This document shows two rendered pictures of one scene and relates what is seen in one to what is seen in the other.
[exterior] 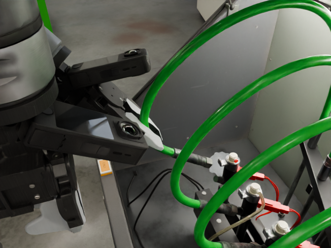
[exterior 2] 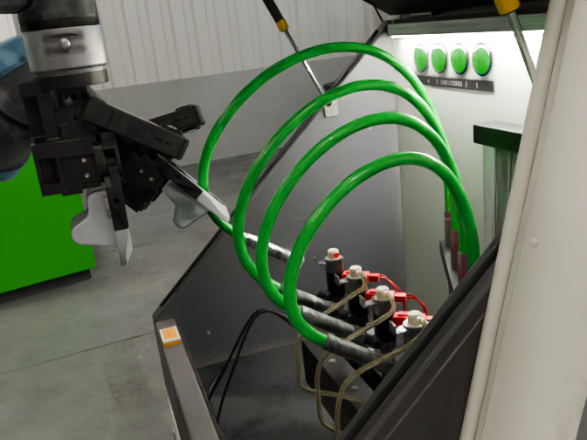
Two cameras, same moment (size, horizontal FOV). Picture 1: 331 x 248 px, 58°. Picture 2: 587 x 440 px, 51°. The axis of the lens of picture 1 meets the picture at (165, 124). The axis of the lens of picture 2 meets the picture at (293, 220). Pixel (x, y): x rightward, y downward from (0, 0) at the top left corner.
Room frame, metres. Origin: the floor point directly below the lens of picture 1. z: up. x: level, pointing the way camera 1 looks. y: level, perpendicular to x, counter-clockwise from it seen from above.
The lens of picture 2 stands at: (-0.45, -0.10, 1.46)
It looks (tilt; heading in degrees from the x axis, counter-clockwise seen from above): 17 degrees down; 1
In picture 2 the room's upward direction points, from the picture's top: 6 degrees counter-clockwise
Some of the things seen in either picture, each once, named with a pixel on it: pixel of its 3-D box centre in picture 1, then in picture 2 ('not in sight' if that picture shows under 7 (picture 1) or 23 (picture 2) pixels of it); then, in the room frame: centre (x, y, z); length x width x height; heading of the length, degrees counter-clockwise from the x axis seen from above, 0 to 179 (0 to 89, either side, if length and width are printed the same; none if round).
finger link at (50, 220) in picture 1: (54, 221); (100, 231); (0.18, 0.12, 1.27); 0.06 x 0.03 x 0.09; 109
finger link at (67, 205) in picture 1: (66, 195); (112, 189); (0.18, 0.10, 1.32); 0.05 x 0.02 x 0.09; 19
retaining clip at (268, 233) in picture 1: (273, 230); (372, 298); (0.25, -0.17, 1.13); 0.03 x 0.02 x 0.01; 109
